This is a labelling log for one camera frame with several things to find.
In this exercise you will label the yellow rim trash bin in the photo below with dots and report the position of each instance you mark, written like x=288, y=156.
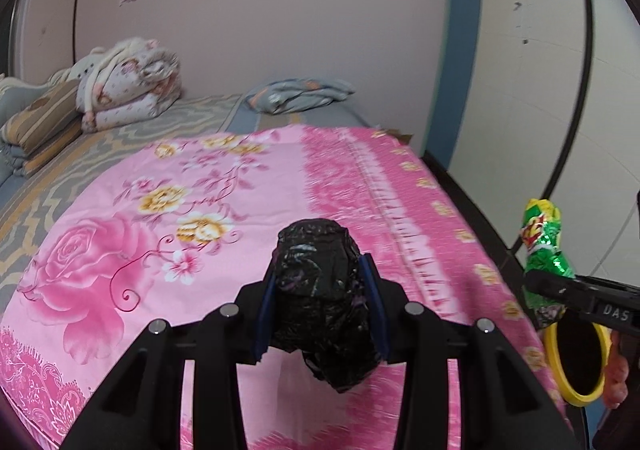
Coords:
x=577, y=352

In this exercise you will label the folded floral quilt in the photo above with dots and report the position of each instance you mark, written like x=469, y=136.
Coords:
x=136, y=80

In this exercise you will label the pink floral bed cover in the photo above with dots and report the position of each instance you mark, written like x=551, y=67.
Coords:
x=177, y=228

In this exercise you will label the white plush bear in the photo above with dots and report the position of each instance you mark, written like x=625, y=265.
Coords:
x=79, y=69

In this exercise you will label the white wardrobe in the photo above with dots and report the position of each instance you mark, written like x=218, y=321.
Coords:
x=546, y=105

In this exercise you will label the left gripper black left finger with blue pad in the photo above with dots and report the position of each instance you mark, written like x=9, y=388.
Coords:
x=138, y=404

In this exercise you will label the green snack bag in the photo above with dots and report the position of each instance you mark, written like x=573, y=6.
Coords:
x=541, y=233

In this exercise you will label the black plastic bag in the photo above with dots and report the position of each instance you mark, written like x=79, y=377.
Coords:
x=319, y=304

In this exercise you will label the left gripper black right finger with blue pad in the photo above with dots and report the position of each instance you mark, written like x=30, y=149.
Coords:
x=464, y=380

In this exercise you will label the person right hand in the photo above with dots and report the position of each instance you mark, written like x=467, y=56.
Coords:
x=616, y=372

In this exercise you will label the grey blue folded blanket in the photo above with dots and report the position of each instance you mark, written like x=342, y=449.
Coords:
x=297, y=95

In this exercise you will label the cardboard box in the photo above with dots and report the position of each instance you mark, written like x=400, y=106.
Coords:
x=402, y=138

